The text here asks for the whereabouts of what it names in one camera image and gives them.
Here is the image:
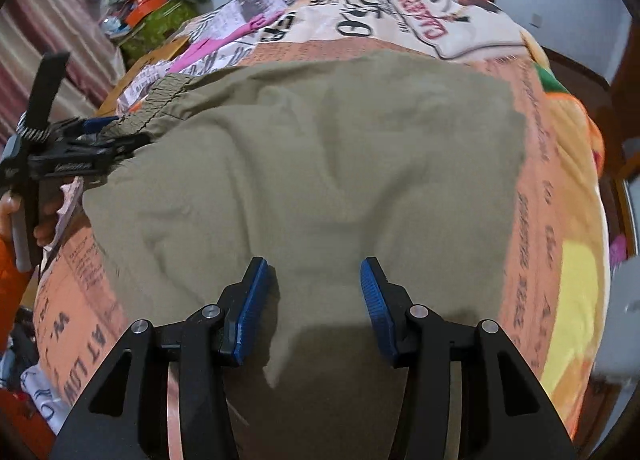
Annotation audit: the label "person's left forearm orange sleeve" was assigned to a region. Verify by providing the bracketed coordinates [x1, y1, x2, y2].
[0, 234, 41, 347]

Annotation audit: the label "white printed cloth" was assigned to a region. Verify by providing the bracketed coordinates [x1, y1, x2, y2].
[19, 364, 67, 433]

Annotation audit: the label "printed blanket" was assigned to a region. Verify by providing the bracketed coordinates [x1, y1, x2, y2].
[31, 0, 615, 423]

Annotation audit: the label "orange box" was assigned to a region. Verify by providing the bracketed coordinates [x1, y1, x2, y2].
[125, 0, 169, 26]

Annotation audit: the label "wooden lap desk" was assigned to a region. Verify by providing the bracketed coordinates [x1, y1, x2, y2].
[95, 36, 192, 119]

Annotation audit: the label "olive green pants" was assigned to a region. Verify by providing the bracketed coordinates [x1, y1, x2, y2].
[81, 48, 527, 460]

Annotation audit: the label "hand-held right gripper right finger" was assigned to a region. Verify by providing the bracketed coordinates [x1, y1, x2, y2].
[360, 256, 573, 460]

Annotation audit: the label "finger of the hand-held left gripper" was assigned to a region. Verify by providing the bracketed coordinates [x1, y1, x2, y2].
[64, 117, 152, 147]
[29, 139, 152, 187]

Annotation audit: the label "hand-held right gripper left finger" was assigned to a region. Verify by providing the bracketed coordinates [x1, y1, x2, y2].
[50, 256, 277, 460]

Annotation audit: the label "green patterned bag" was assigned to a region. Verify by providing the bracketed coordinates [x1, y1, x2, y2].
[116, 0, 199, 64]

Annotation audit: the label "striped brown curtain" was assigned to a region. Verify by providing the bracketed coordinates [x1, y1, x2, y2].
[0, 0, 127, 141]

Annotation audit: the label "person's left hand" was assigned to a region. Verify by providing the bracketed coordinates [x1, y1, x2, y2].
[0, 184, 67, 247]

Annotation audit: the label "pink cloth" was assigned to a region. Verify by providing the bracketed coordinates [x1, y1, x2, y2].
[171, 10, 287, 76]

